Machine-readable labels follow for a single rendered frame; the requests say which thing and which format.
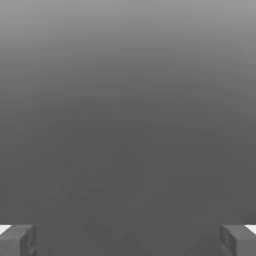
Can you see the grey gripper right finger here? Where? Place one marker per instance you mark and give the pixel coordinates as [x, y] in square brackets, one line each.
[240, 240]

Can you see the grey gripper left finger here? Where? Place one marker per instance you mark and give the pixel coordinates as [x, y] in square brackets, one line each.
[16, 240]

